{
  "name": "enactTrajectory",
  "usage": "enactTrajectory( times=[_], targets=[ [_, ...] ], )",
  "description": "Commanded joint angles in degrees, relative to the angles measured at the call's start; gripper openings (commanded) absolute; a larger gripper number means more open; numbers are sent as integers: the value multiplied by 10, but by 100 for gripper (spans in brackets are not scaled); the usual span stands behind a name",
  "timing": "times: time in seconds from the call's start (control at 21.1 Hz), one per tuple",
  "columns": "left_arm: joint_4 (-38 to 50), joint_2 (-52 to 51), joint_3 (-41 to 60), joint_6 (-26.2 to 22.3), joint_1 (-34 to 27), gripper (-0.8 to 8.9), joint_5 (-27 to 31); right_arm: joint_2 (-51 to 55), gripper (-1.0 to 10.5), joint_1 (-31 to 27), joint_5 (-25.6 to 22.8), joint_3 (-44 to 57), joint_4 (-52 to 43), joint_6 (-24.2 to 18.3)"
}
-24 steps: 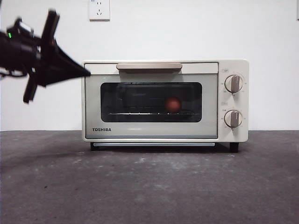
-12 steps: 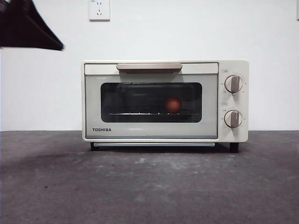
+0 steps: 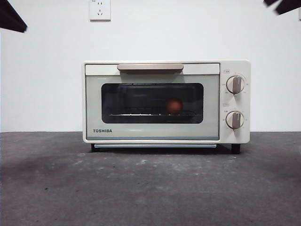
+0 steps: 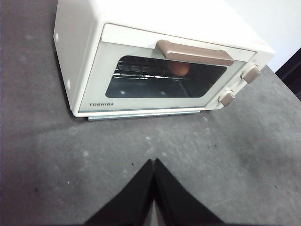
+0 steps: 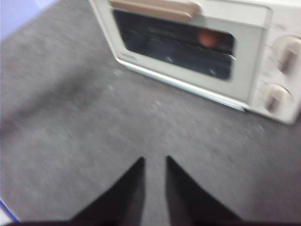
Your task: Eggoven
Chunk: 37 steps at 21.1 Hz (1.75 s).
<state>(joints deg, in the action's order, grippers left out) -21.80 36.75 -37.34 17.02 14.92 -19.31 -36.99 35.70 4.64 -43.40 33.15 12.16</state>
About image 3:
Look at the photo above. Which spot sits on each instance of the black oven foot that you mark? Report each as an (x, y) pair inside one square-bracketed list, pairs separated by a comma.
[(235, 148), (92, 148)]

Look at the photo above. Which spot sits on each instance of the cream oven knob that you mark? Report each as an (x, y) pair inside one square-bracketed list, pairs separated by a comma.
[(235, 84), (234, 120)]

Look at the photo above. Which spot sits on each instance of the cream Toshiba toaster oven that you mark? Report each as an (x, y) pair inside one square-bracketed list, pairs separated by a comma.
[(244, 106)]

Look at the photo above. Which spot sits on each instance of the brown egg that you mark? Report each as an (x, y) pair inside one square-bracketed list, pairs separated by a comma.
[(174, 105)]

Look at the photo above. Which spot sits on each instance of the silver oven crumb tray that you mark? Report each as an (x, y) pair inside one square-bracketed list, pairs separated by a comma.
[(141, 146)]

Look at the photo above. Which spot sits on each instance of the white wall socket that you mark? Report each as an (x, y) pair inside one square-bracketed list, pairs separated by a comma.
[(100, 10)]

